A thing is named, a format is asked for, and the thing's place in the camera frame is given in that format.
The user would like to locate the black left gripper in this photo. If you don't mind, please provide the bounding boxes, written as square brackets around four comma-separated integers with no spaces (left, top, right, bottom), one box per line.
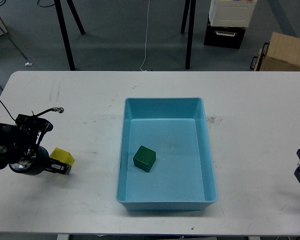
[8,146,71,176]

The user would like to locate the yellow wooden block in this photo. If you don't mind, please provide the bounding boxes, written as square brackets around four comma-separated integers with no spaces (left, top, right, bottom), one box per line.
[49,147,75,166]

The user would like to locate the green wooden block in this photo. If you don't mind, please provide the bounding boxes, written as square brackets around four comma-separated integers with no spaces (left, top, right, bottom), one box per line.
[133,145,157,173]

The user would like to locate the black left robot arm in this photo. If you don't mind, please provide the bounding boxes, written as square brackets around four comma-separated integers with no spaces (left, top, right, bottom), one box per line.
[0,107,75,176]

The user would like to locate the cardboard box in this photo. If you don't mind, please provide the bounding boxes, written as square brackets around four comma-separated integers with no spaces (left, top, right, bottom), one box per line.
[259,32,300,72]

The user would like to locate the black storage box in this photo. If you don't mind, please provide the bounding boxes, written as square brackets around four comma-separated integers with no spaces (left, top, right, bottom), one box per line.
[203,20,246,49]

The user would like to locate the white storage box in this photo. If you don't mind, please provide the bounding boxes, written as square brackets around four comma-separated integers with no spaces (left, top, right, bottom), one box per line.
[208,0,257,28]

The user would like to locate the light blue plastic bin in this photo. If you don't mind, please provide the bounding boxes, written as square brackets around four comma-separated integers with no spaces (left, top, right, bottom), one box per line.
[116,97,218,211]

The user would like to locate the black clips on cardboard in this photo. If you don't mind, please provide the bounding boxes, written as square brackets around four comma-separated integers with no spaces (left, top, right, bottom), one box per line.
[249,42,269,71]

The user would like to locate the black table leg pair left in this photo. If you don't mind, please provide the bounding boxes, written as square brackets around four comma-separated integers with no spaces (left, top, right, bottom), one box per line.
[53,0,86,72]

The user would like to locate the black table leg pair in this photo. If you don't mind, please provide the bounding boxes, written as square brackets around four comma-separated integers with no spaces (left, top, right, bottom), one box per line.
[180,0,197,70]
[53,0,86,72]

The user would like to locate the black table leg pair right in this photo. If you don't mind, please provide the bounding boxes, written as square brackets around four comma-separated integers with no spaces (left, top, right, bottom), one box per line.
[180,0,197,70]

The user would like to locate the white hanging cord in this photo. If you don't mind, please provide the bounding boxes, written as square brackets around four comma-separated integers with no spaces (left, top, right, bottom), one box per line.
[139,0,151,72]

